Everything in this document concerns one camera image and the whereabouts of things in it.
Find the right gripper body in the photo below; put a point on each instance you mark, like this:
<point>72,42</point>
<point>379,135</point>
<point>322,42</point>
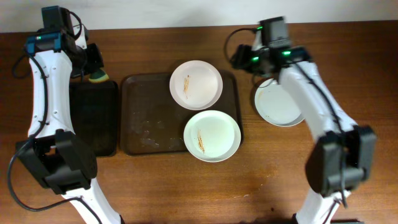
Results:
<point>241,59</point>

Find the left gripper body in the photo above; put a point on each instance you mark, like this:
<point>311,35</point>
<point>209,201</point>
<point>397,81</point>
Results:
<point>94,58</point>

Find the green yellow sponge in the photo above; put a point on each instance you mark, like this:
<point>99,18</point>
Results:
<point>98,76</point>

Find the white plate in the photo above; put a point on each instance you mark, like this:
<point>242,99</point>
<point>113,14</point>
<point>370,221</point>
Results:
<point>275,105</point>
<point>196,85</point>
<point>212,136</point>

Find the white plate top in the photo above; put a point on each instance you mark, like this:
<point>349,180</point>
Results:
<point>196,85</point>

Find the white plate bottom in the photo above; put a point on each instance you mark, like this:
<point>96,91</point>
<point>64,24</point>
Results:
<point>212,136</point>

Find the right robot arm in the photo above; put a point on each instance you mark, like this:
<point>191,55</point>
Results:
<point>343,153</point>

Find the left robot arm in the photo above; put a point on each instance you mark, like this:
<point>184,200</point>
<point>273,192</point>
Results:
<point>53,154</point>

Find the black small tray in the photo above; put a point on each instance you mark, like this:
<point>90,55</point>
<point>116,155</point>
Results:
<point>94,114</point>

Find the brown serving tray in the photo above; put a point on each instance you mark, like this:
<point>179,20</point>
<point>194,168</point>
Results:
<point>151,121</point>

